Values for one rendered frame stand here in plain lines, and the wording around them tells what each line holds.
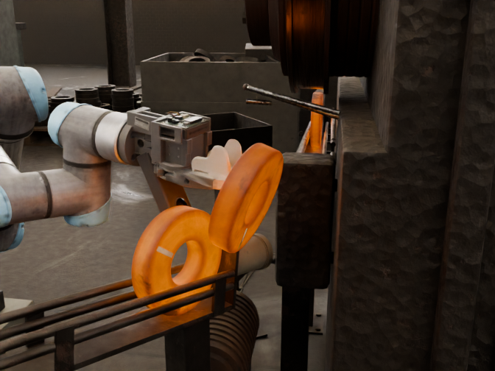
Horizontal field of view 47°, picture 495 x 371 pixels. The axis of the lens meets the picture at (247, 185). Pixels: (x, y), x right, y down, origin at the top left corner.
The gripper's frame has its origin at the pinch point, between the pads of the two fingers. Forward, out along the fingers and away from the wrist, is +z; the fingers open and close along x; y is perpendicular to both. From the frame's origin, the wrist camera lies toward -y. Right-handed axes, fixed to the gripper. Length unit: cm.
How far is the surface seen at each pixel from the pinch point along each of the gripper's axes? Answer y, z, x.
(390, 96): 13.4, 15.5, 7.7
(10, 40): -45, -364, 239
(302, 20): 19.0, -7.1, 27.9
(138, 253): -8.1, -9.1, -11.9
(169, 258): -9.2, -6.4, -9.0
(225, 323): -29.7, -7.0, 6.9
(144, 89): -55, -203, 214
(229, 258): -13.2, -3.4, 1.7
